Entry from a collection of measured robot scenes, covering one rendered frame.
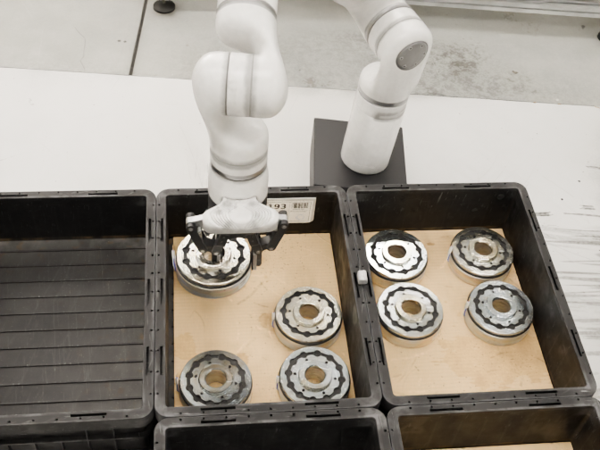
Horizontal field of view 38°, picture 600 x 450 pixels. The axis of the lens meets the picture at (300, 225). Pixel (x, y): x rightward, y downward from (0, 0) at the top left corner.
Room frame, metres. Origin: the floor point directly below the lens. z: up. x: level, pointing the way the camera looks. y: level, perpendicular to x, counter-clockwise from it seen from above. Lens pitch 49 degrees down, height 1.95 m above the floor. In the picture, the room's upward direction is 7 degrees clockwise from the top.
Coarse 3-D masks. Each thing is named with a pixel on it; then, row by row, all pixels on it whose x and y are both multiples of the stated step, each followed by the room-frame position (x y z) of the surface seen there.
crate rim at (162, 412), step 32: (160, 192) 0.92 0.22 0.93; (192, 192) 0.93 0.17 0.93; (288, 192) 0.95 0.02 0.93; (320, 192) 0.96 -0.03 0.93; (160, 224) 0.85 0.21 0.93; (160, 256) 0.79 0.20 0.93; (352, 256) 0.83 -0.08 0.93; (160, 288) 0.74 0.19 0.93; (160, 320) 0.68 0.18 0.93; (160, 352) 0.64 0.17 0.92; (160, 384) 0.58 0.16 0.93; (160, 416) 0.54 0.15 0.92; (192, 416) 0.54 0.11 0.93
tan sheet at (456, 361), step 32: (384, 288) 0.86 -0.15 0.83; (448, 288) 0.87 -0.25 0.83; (448, 320) 0.81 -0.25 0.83; (416, 352) 0.74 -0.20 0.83; (448, 352) 0.75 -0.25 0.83; (480, 352) 0.76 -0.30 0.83; (512, 352) 0.76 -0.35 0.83; (416, 384) 0.69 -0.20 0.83; (448, 384) 0.69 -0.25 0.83; (480, 384) 0.70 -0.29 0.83; (512, 384) 0.71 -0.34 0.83; (544, 384) 0.71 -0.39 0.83
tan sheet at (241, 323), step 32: (288, 256) 0.90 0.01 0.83; (320, 256) 0.91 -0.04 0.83; (256, 288) 0.83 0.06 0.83; (288, 288) 0.84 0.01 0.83; (192, 320) 0.76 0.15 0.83; (224, 320) 0.76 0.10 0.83; (256, 320) 0.77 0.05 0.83; (192, 352) 0.70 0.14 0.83; (256, 352) 0.71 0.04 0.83; (288, 352) 0.72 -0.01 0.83; (256, 384) 0.66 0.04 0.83; (352, 384) 0.68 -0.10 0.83
